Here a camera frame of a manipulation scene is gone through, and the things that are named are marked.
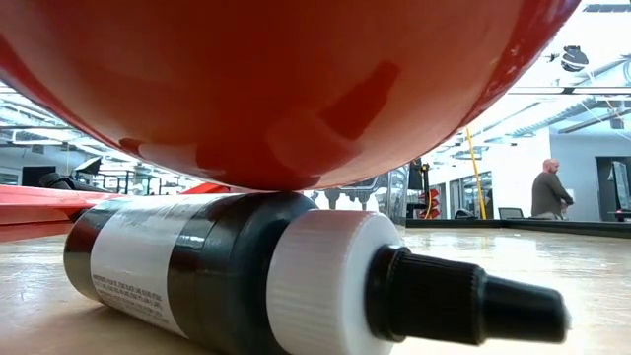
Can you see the red desk lamp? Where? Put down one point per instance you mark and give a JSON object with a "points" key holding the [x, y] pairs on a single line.
{"points": [[246, 98]]}

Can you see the large black food coloring bottle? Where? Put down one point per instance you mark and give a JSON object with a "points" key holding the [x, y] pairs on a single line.
{"points": [[222, 271]]}

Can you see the black monitor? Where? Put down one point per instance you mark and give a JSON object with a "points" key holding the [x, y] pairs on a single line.
{"points": [[38, 176], [415, 175]]}

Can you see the person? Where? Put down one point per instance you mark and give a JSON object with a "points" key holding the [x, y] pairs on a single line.
{"points": [[547, 194]]}

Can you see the black aluminium table frame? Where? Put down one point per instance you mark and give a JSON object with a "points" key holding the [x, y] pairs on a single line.
{"points": [[542, 228]]}

